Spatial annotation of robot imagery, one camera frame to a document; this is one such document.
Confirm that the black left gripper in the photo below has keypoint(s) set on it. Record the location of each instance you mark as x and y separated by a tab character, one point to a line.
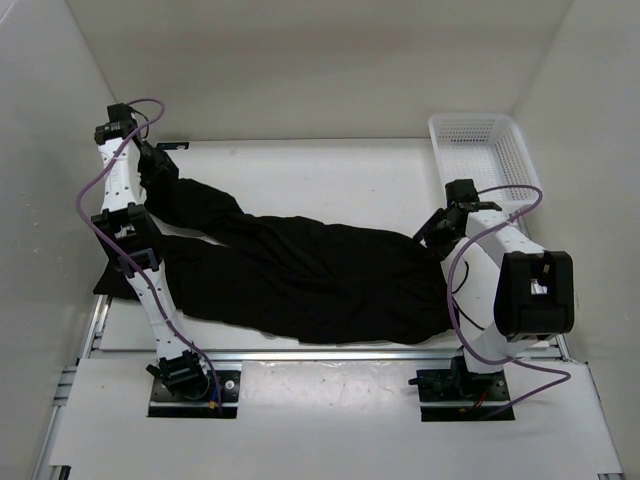
153	175

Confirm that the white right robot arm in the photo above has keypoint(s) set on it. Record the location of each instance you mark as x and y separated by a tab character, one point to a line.
533	297

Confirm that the aluminium front rail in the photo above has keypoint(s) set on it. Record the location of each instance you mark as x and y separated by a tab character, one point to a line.
542	353

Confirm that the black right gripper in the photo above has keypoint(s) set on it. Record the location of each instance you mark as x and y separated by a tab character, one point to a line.
428	233

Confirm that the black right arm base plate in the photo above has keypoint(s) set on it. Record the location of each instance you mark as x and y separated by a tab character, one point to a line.
446	396

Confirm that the black trousers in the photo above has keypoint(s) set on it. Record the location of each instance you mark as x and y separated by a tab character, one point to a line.
297	277

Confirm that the white perforated plastic basket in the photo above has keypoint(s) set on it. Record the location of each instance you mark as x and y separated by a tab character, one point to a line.
488	149

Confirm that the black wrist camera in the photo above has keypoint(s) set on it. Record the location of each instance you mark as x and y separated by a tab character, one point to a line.
461	191
121	122

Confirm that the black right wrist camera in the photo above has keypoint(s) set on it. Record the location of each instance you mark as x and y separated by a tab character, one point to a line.
461	191

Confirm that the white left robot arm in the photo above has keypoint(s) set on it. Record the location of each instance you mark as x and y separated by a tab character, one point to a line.
139	175

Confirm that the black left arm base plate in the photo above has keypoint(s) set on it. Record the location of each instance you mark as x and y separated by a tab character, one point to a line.
199	405

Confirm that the black label sticker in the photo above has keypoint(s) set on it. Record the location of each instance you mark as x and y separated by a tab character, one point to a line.
171	146

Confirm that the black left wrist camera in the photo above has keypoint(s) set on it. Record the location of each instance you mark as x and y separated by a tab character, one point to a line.
121	122

